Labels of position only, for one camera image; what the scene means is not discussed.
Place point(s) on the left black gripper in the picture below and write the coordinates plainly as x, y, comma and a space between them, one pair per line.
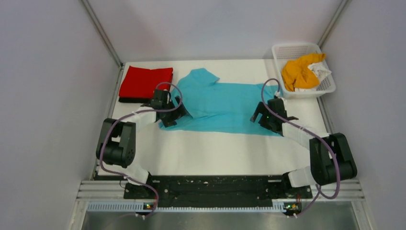
177, 114

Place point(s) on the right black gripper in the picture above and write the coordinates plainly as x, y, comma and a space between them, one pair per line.
260, 109

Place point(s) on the teal t shirt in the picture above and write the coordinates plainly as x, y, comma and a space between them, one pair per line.
219, 107

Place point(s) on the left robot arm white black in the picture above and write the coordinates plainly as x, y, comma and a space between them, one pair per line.
116, 146

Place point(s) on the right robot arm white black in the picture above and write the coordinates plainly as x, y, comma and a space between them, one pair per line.
331, 159

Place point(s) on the orange t shirt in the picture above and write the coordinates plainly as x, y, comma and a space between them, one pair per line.
295, 73

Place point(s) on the folded red t shirt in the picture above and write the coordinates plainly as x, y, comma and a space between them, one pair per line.
161, 86

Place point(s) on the white plastic basket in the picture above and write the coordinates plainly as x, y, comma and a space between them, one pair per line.
282, 53

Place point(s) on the white t shirt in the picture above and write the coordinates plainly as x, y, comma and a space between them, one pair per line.
319, 70

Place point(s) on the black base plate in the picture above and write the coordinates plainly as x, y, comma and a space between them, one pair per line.
226, 191

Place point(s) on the white cable duct strip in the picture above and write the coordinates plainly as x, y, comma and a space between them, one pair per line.
146, 207

